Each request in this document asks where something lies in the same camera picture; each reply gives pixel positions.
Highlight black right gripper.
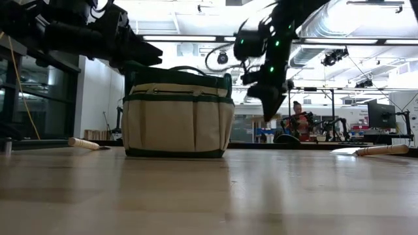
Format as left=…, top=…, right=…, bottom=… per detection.
left=241, top=70, right=291, bottom=122

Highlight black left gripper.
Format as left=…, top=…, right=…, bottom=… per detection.
left=94, top=3, right=163, bottom=71

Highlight cream gardening bag green trim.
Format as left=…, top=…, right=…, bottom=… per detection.
left=121, top=60, right=235, bottom=159

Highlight person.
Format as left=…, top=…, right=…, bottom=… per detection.
left=287, top=100, right=311, bottom=143

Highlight black chair back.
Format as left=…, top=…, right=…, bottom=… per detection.
left=273, top=134, right=301, bottom=144

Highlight black background robot arms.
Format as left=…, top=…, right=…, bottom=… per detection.
left=280, top=110, right=352, bottom=143

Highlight wooden pallet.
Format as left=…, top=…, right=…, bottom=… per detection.
left=84, top=129, right=111, bottom=141

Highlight black computer monitor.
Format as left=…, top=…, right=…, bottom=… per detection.
left=367, top=99, right=397, bottom=130

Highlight black workstation frame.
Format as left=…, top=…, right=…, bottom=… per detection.
left=287, top=86, right=336, bottom=142

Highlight wooden-handled hand fork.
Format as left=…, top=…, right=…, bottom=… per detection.
left=67, top=137, right=111, bottom=151

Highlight wooden-handled trowel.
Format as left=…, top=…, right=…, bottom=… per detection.
left=329, top=144, right=410, bottom=157

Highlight yellow cable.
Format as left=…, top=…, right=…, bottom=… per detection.
left=0, top=31, right=42, bottom=141

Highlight small metal post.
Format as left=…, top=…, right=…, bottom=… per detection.
left=3, top=136, right=13, bottom=156

